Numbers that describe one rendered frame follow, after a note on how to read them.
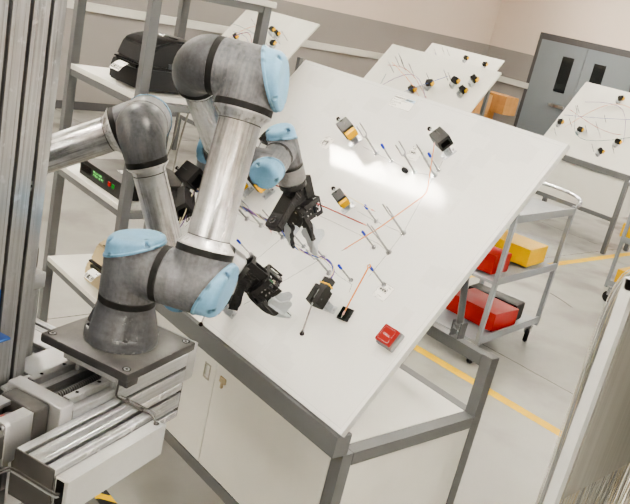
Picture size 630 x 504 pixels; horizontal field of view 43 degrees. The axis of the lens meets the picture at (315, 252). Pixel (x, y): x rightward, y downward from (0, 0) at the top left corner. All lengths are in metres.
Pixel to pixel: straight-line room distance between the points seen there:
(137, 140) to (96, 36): 8.36
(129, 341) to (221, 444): 1.02
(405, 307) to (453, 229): 0.27
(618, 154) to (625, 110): 0.62
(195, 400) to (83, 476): 1.26
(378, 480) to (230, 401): 0.52
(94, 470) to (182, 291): 0.36
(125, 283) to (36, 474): 0.39
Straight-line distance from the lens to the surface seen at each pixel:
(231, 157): 1.53
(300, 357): 2.25
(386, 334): 2.12
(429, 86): 6.77
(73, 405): 1.56
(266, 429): 2.37
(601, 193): 8.97
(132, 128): 1.81
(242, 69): 1.53
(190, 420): 2.71
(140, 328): 1.62
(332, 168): 2.62
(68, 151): 1.96
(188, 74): 1.58
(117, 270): 1.58
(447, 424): 2.45
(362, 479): 2.27
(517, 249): 5.27
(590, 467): 2.40
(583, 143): 9.26
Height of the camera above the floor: 1.90
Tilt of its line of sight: 18 degrees down
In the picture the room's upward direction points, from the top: 13 degrees clockwise
